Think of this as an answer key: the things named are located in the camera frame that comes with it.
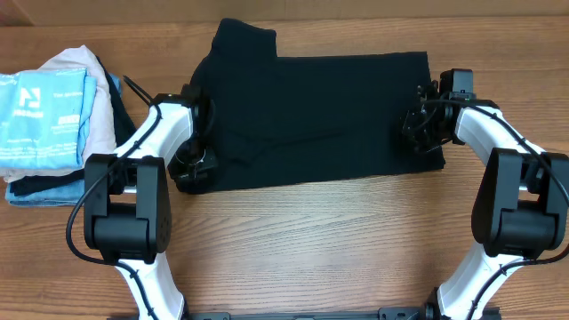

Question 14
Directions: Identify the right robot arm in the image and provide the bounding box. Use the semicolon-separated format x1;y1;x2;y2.
401;68;568;319

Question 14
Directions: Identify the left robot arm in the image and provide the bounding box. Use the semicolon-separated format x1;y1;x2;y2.
72;84;218;319

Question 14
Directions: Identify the black folded shirt in stack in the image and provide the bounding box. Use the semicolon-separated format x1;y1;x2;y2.
8;68;136;196

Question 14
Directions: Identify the light blue printed folded shirt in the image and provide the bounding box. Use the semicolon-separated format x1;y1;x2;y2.
1;68;97;171

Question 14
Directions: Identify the blue denim folded garment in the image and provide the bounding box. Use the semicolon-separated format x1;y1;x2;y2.
4;73;123;208

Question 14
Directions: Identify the beige folded shirt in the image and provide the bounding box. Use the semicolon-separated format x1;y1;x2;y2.
1;45;116;182

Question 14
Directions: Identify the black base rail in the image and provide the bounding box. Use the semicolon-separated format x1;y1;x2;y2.
181;306;502;320

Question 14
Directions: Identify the black t-shirt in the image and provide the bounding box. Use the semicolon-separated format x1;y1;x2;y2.
176;19;445;194

